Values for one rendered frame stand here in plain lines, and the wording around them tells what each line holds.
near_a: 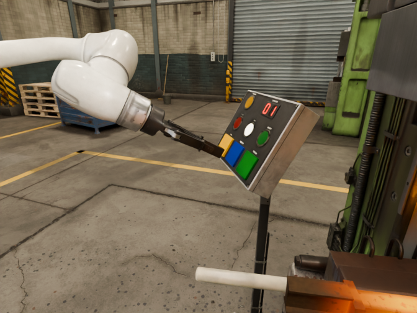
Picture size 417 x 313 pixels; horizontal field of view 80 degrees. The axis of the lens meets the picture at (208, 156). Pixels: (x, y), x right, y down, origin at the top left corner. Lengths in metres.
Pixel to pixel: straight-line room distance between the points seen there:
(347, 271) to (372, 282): 0.03
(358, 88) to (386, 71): 4.75
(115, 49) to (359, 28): 4.68
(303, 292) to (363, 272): 0.14
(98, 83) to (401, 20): 0.52
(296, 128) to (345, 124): 4.45
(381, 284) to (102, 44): 0.74
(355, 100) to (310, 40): 3.43
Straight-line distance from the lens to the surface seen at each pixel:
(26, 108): 7.80
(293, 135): 0.73
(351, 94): 5.14
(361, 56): 5.11
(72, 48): 0.77
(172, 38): 9.19
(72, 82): 0.61
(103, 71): 0.63
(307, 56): 8.14
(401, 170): 0.63
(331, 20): 8.22
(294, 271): 0.58
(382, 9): 0.44
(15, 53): 0.78
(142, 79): 9.86
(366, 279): 0.50
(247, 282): 0.92
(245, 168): 0.77
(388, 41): 0.40
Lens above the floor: 1.31
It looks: 21 degrees down
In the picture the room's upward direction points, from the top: straight up
